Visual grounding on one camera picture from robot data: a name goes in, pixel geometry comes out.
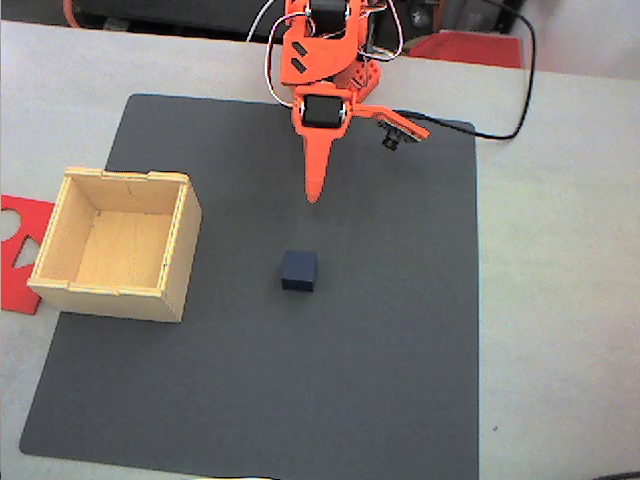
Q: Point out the dark blue cube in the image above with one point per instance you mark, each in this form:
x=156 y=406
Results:
x=299 y=270

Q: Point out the open wooden box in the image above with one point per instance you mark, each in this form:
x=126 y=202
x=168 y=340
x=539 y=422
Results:
x=186 y=280

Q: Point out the red flat object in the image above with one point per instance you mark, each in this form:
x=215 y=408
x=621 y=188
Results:
x=470 y=47

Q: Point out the black background equipment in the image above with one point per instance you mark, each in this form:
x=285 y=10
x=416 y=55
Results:
x=175 y=15

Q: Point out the dark grey mat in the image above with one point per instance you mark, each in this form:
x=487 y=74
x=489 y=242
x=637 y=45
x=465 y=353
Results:
x=350 y=350

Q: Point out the red shape stencil sheet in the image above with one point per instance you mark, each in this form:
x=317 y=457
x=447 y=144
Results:
x=15 y=300

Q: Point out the orange bracket with black camera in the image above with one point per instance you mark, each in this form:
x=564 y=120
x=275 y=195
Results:
x=400 y=122

